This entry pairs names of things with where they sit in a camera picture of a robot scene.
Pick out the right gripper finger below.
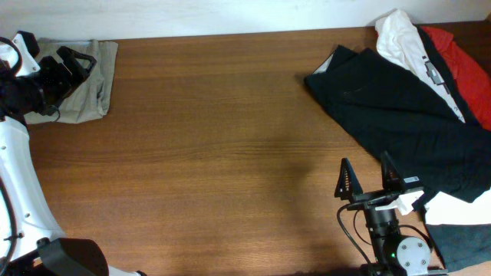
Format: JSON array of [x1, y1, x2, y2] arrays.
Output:
[[334, 158, 363, 200], [381, 151, 402, 191]]

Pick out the khaki green shorts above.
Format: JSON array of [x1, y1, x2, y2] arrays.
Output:
[[25, 38, 118, 125]]

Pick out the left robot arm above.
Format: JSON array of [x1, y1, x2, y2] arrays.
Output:
[[1, 31, 126, 276]]

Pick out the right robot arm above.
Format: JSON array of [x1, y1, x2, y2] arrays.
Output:
[[334, 152, 448, 276]]

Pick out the white paper sheet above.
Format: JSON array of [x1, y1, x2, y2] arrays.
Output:
[[424, 190, 490, 225]]

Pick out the black shorts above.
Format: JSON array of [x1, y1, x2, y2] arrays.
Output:
[[305, 45, 490, 202]]

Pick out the red garment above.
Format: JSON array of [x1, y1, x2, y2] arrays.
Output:
[[422, 27, 490, 130]]

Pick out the white garment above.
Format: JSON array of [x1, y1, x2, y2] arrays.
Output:
[[375, 9, 466, 123]]

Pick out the right gripper white camera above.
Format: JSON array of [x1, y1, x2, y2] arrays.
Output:
[[375, 176, 424, 215]]

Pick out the gripper white camera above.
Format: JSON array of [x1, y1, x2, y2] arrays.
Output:
[[1, 31, 41, 77], [375, 176, 424, 215]]

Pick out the left gripper white camera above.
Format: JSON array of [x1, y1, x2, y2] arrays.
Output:
[[1, 31, 41, 77]]

